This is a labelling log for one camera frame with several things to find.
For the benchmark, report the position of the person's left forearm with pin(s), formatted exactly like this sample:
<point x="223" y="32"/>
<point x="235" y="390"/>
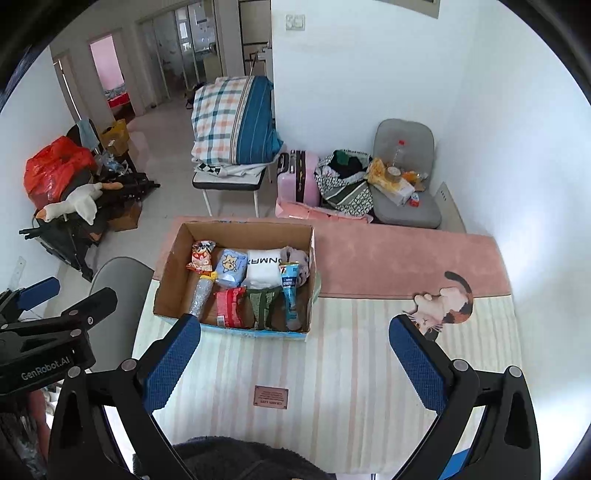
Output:
<point x="18" y="438"/>

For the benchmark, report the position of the yellow plastic bag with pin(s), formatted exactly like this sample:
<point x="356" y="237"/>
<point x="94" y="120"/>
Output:
<point x="377" y="171"/>

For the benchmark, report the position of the small brown cardboard box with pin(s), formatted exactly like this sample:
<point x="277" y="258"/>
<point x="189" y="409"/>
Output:
<point x="125" y="219"/>

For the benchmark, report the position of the blue tissue pack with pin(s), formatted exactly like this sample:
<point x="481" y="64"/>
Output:
<point x="231" y="267"/>

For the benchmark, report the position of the dark clothes in bag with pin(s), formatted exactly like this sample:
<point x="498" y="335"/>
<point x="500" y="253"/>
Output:
<point x="348" y="161"/>

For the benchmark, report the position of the cat-shaped mat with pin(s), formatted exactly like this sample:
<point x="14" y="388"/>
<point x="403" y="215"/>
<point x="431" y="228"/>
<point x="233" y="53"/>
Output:
<point x="455" y="304"/>

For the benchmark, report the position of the red plastic bag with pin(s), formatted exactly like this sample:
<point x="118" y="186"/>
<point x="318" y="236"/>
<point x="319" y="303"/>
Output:
<point x="53" y="170"/>

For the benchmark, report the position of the white wall switch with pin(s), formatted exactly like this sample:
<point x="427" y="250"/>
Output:
<point x="295" y="22"/>

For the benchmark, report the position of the red snack packet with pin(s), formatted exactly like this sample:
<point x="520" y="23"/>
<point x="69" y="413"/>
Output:
<point x="229" y="307"/>

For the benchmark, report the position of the white plastic bag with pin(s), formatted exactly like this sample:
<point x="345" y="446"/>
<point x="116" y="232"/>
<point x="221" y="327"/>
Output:
<point x="263" y="272"/>

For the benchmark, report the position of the clear plastic bottle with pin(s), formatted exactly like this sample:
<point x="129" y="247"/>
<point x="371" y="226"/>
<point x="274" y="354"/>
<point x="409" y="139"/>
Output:
<point x="398" y="154"/>

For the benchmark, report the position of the grey cushioned chair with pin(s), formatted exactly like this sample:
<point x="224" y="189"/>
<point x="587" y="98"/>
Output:
<point x="406" y="131"/>

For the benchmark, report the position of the white folding bench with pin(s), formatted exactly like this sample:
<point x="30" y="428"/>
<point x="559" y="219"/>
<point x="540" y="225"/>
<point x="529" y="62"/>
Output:
<point x="228" y="180"/>

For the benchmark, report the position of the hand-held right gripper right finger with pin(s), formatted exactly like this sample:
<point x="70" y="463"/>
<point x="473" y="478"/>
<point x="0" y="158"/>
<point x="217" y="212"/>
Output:
<point x="415" y="355"/>

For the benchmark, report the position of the pink suitcase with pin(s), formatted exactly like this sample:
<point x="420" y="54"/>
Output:
<point x="298" y="177"/>

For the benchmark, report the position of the pink table mat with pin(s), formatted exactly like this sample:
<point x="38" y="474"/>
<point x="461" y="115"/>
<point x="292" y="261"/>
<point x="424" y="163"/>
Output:
<point x="392" y="258"/>

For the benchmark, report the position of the white goose plush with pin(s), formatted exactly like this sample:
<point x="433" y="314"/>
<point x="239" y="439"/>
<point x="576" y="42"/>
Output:
<point x="83" y="201"/>

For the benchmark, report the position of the brown tape roll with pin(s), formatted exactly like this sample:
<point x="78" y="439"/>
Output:
<point x="393" y="171"/>

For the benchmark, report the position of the orange drink bottle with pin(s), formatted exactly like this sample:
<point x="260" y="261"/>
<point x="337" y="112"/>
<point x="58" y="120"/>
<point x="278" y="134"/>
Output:
<point x="413" y="175"/>

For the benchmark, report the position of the pink folded cloth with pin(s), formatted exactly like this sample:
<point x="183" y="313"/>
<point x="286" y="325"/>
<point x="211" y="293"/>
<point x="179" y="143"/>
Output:
<point x="318" y="213"/>

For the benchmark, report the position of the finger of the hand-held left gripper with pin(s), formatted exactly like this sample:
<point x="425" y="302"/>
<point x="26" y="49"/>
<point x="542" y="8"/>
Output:
<point x="94" y="304"/>
<point x="39" y="290"/>

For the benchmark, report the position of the white perforated panel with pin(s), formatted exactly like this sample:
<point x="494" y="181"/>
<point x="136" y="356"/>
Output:
<point x="450" y="207"/>

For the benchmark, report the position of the plaid folded bedding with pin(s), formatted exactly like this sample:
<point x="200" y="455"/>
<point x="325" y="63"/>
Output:
<point x="231" y="120"/>

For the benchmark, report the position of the plain grey chair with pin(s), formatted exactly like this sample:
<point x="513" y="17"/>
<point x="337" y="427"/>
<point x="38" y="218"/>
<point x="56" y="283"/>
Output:
<point x="124" y="277"/>

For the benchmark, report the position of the light blue cloth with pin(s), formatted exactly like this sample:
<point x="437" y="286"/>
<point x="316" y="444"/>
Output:
<point x="87" y="131"/>

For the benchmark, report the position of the white paper package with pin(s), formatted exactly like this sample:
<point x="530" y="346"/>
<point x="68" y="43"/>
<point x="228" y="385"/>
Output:
<point x="397" y="191"/>

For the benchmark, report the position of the small red white box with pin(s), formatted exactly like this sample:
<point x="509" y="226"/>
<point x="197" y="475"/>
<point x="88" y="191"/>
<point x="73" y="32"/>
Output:
<point x="414" y="200"/>

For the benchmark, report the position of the blue tube packet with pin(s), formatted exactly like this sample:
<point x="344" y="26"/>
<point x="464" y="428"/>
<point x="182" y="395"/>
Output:
<point x="290" y="295"/>

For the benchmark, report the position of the black white patterned bag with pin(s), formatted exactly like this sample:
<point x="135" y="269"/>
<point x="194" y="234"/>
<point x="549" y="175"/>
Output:
<point x="344" y="194"/>

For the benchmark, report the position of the green snack packet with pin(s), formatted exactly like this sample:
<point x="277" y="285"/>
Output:
<point x="263" y="304"/>

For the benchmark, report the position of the glass sliding door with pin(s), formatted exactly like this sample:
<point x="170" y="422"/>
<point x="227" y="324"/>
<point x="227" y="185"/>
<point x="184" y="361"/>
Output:
<point x="175" y="50"/>

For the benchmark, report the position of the black tripod equipment pile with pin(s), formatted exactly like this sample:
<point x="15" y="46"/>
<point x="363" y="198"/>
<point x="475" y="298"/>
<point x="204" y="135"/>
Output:
<point x="129" y="184"/>

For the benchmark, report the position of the striped table mat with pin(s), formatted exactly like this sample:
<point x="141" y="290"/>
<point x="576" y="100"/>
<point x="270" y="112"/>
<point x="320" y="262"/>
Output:
<point x="323" y="369"/>

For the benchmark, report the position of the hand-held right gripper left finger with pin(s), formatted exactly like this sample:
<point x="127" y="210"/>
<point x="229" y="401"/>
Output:
<point x="178" y="350"/>

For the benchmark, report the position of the orange cartoon snack packet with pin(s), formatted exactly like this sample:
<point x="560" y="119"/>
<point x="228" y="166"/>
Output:
<point x="202" y="256"/>

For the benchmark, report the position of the grey plush toy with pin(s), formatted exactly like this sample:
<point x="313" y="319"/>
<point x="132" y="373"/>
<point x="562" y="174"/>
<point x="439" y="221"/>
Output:
<point x="298" y="258"/>

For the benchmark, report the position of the person's dark fleece clothing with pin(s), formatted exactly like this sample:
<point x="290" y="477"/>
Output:
<point x="244" y="459"/>

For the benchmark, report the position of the white perforated strip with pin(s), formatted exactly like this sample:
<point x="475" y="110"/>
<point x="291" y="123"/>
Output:
<point x="15" y="273"/>

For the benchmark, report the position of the yellow brown cardboard box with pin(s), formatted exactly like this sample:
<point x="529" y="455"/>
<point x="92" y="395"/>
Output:
<point x="114" y="137"/>

